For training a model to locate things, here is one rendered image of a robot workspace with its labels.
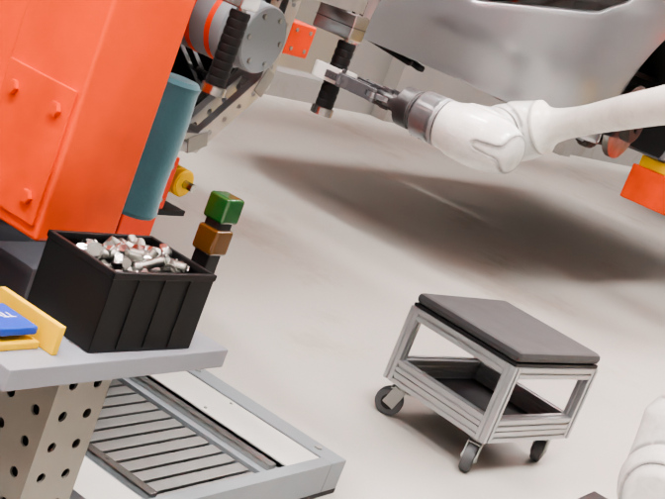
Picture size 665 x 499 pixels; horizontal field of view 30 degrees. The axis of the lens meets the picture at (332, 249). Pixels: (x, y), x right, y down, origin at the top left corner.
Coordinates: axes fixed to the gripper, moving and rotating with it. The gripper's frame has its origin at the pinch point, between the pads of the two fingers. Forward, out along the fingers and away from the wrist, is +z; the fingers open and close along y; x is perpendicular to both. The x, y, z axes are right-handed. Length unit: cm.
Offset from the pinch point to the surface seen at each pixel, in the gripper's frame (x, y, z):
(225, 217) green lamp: -20, -57, -28
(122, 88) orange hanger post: -7, -69, -13
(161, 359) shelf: -39, -69, -35
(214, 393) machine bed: -75, 15, 9
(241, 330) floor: -83, 79, 50
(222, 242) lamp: -24, -56, -28
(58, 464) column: -56, -78, -31
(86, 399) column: -46, -77, -31
